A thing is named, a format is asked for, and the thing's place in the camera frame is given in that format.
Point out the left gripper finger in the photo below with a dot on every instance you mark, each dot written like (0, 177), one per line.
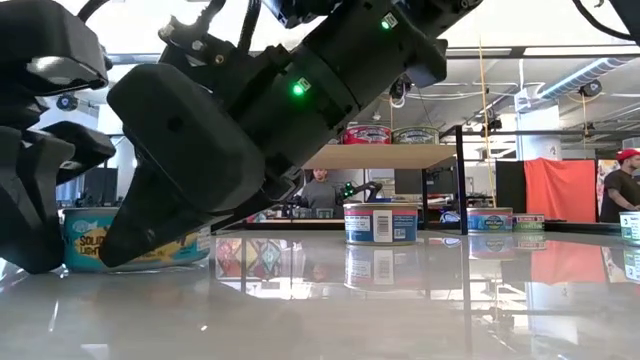
(30, 215)
(80, 150)

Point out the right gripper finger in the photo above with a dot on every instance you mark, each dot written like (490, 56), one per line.
(260, 200)
(150, 225)

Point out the teal light tuna can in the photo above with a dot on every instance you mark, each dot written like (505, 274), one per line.
(85, 240)

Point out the red tuna can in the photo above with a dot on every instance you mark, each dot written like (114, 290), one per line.
(367, 135)

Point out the olive green tuna can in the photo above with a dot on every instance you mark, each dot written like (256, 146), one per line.
(416, 135)

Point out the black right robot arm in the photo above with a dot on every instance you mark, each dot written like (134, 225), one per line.
(350, 60)

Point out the background robot arm green light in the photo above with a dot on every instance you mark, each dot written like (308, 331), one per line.
(362, 190)

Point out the black screen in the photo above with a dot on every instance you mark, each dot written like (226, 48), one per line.
(100, 185)

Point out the person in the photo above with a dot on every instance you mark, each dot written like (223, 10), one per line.
(617, 192)
(320, 192)

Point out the black monitor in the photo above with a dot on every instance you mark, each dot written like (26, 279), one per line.
(407, 181)

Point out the blue white bag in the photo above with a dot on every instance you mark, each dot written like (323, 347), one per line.
(449, 217)

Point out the black partition panel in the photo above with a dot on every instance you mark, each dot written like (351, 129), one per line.
(510, 187)

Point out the green red labelled can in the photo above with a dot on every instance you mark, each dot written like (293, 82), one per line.
(528, 223)

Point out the orange curtain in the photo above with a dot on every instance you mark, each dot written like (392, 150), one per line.
(562, 192)

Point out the floral patterned cloth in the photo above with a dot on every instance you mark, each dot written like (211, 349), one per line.
(601, 172)

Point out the light blue ceiling pipe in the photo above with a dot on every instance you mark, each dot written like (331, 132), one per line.
(580, 77)

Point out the green white labelled can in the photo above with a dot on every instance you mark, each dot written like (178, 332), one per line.
(631, 227)

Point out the black ceiling camera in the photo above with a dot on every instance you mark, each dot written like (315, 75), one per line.
(400, 90)
(494, 125)
(66, 102)
(591, 88)

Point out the wooden shelf with black frame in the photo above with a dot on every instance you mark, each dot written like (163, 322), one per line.
(390, 156)

